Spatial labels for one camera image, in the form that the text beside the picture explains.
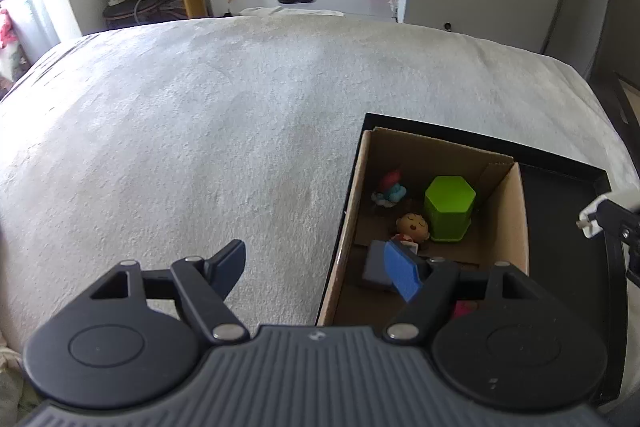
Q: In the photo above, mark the red blue cartoon figure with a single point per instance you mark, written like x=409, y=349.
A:
x=390, y=191

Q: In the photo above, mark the white fluffy blanket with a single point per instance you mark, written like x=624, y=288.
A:
x=164, y=141

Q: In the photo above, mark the black plastic tray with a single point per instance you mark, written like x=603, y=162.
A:
x=588, y=275

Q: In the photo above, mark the white charger plug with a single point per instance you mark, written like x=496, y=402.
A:
x=629, y=199

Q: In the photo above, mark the green hexagonal box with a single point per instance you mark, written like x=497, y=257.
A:
x=448, y=203

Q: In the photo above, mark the brown-haired doll figure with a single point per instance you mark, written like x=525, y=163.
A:
x=412, y=231

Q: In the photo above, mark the brown cardboard box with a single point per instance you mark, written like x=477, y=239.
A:
x=498, y=230

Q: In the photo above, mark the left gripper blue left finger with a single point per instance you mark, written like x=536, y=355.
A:
x=203, y=284

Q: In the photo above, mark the grey-blue block toy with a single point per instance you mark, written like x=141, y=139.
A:
x=373, y=272

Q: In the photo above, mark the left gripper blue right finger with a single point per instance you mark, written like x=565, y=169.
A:
x=427, y=287

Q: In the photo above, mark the dark open storage box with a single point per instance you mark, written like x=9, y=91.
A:
x=615, y=71

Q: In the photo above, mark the pink toy figure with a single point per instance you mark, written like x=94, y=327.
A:
x=463, y=308

